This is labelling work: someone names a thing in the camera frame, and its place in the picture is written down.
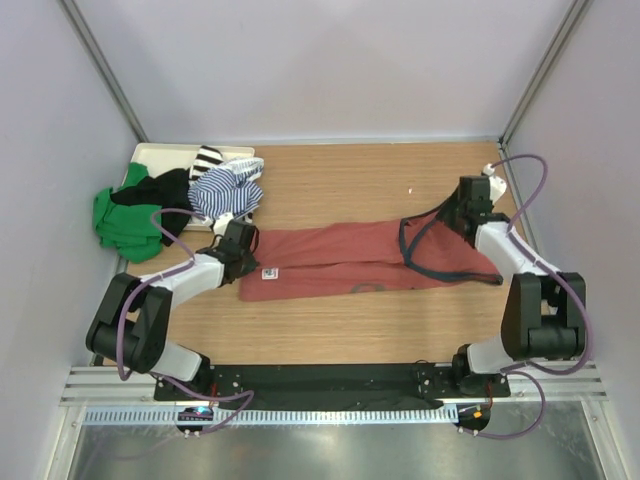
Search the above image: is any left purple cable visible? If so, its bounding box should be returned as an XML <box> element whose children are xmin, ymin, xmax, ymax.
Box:
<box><xmin>114</xmin><ymin>207</ymin><xmax>256</xmax><ymax>434</ymax></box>

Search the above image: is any green tank top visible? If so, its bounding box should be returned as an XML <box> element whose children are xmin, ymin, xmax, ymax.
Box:
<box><xmin>92</xmin><ymin>162</ymin><xmax>163</xmax><ymax>264</ymax></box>

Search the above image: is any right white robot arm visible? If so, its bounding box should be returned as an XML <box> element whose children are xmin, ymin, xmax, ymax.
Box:
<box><xmin>437</xmin><ymin>175</ymin><xmax>590</xmax><ymax>396</ymax></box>

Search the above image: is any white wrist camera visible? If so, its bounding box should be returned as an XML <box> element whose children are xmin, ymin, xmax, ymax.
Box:
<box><xmin>482</xmin><ymin>164</ymin><xmax>507</xmax><ymax>203</ymax></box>
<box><xmin>210</xmin><ymin>212</ymin><xmax>234</xmax><ymax>235</ymax></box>

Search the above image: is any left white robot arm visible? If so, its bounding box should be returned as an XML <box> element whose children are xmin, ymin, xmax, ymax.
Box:
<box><xmin>85</xmin><ymin>220</ymin><xmax>259</xmax><ymax>400</ymax></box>

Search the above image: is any black white striped tank top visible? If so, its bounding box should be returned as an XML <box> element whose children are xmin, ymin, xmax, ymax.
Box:
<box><xmin>189</xmin><ymin>145</ymin><xmax>224</xmax><ymax>182</ymax></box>

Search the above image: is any blue white striped tank top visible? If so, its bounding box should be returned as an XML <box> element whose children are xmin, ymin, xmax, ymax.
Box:
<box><xmin>187</xmin><ymin>157</ymin><xmax>264</xmax><ymax>221</ymax></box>

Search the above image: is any slotted cable duct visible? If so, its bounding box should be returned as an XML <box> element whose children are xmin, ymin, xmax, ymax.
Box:
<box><xmin>83</xmin><ymin>404</ymin><xmax>458</xmax><ymax>427</ymax></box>

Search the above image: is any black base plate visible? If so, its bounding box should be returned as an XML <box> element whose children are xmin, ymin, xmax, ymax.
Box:
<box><xmin>154</xmin><ymin>360</ymin><xmax>511</xmax><ymax>430</ymax></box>

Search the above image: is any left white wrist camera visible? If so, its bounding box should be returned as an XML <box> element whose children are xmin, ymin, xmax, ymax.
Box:
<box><xmin>210</xmin><ymin>212</ymin><xmax>234</xmax><ymax>235</ymax></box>

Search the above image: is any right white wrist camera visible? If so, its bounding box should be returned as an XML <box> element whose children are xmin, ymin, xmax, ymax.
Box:
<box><xmin>482</xmin><ymin>164</ymin><xmax>507</xmax><ymax>203</ymax></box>

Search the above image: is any red tank top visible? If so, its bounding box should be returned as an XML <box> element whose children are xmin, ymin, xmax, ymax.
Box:
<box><xmin>239</xmin><ymin>209</ymin><xmax>503</xmax><ymax>302</ymax></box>

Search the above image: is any aluminium front rail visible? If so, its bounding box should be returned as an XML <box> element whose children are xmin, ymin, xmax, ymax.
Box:
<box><xmin>61</xmin><ymin>363</ymin><xmax>608</xmax><ymax>405</ymax></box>

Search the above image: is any cream plastic tray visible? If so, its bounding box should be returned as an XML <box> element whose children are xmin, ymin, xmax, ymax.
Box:
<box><xmin>130</xmin><ymin>143</ymin><xmax>254</xmax><ymax>231</ymax></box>

